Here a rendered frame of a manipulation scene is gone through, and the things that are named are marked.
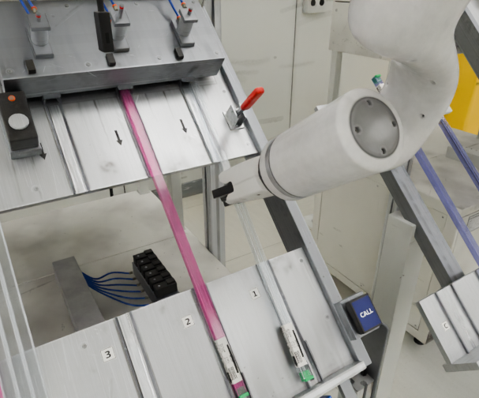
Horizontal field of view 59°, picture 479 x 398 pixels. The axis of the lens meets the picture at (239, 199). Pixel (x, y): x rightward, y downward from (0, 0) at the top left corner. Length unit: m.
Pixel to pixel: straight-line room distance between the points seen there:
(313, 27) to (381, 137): 2.59
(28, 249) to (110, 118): 0.61
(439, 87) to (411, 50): 0.08
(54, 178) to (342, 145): 0.41
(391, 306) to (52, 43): 0.81
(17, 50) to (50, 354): 0.41
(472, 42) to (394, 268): 0.69
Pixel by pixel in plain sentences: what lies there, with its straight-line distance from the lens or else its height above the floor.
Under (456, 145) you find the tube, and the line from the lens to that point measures 0.96.
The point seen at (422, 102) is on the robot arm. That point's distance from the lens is 0.48.
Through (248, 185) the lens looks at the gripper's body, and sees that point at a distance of 0.54.
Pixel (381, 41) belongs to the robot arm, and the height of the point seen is 1.19.
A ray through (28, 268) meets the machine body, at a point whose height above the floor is 0.62.
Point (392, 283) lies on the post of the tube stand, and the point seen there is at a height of 0.67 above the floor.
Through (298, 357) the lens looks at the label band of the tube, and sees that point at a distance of 0.65.
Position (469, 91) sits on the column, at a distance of 3.59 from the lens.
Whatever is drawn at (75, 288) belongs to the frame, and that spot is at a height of 0.66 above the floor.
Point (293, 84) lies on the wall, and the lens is 2.96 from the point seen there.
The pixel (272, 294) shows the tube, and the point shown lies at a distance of 0.64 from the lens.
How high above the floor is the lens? 1.24
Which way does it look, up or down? 27 degrees down
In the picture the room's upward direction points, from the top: straight up
